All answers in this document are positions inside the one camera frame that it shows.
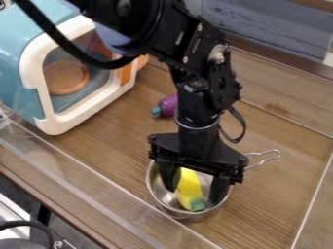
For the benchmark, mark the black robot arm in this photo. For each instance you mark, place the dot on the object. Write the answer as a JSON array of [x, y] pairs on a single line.
[[159, 28]]

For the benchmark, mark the clear acrylic barrier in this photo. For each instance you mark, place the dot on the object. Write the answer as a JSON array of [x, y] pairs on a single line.
[[114, 217]]

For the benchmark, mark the yellow toy banana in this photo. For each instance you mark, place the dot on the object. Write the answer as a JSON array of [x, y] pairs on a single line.
[[189, 191]]

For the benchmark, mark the silver pot with handle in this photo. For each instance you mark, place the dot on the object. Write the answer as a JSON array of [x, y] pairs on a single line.
[[166, 200]]

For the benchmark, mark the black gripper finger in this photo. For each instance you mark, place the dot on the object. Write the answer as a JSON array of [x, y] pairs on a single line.
[[170, 174], [219, 187]]

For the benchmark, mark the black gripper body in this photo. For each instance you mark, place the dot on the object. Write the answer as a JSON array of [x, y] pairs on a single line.
[[206, 155]]

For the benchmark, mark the purple toy eggplant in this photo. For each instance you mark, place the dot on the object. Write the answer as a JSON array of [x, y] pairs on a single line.
[[166, 106]]

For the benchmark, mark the blue white toy microwave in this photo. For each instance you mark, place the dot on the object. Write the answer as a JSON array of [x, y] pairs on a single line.
[[48, 87]]

